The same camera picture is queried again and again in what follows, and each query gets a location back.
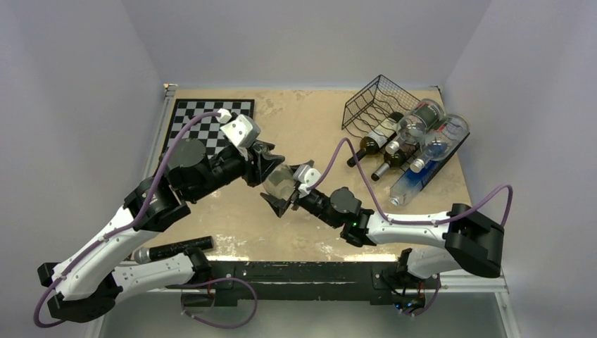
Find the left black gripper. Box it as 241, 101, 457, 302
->
186, 137, 284, 202

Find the black wire wine rack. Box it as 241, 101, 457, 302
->
341, 75, 448, 176

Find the tall clear glass bottle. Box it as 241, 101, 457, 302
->
263, 164, 297, 200

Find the black microphone silver head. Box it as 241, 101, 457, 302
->
132, 236, 214, 264

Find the small clear bottle silver cap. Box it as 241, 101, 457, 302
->
410, 114, 470, 173

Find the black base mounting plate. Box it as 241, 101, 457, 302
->
208, 261, 441, 309

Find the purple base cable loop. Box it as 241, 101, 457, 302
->
180, 277, 259, 330

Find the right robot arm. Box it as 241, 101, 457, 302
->
261, 163, 505, 287

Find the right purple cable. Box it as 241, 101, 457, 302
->
308, 137, 514, 229

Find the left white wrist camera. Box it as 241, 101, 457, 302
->
220, 115, 261, 149

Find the round clear bottle silver cap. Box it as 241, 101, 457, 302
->
385, 99, 445, 154

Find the black white chessboard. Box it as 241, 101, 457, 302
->
161, 99, 255, 158

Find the dark green labelled wine bottle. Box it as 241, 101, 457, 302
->
370, 143, 420, 182

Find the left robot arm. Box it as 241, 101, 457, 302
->
37, 138, 284, 325

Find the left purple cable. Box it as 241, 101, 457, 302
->
32, 109, 232, 329

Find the blue square glass bottle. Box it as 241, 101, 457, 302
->
389, 133, 470, 206

